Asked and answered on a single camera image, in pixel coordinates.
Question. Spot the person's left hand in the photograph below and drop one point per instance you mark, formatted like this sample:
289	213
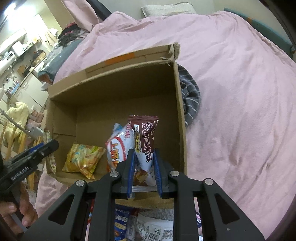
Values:
24	207

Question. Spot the white kitchen cabinet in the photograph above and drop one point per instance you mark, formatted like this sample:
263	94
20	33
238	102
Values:
30	92

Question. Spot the yellow blanket on rack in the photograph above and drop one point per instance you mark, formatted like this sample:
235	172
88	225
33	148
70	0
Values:
20	115

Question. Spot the pink bed duvet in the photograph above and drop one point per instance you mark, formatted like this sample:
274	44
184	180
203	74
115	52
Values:
244	134

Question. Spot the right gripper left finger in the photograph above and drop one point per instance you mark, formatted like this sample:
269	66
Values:
67	218

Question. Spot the pile of dark clothes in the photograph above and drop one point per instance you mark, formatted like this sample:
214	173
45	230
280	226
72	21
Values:
71	33

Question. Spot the pink hanging curtain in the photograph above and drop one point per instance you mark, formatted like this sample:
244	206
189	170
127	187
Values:
83	13

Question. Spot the white red Oishi snack bag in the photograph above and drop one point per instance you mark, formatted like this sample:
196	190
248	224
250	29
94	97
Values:
118	145

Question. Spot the grey white pillow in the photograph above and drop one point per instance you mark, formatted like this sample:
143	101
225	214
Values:
168	10

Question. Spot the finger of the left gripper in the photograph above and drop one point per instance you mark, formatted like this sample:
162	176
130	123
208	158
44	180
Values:
45	150
28	151

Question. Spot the yellow chips snack bag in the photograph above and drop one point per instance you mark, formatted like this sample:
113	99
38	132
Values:
84	159

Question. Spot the white red-edged snack bag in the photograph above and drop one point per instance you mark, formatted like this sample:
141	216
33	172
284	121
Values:
150	224

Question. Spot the blue mini noodle snack bag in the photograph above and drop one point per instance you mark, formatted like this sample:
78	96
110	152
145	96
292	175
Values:
121	218

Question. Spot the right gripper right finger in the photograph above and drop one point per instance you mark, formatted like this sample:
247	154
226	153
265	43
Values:
201	207

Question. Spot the grey striped garment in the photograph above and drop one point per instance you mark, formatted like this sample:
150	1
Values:
190	95

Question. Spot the grey blue folded bedding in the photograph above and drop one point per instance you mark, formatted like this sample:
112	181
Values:
55	60

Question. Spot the white water heater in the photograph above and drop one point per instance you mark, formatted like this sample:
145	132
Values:
7	61

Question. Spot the brown triangle crisp packet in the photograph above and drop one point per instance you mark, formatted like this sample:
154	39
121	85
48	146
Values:
144	127

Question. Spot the red milk candy bag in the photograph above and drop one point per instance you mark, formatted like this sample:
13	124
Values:
89	220

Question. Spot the teal bolster cushion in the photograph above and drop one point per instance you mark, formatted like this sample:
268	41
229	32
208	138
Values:
284	44

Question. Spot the white blue snack bag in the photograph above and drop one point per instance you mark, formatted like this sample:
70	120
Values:
198	217

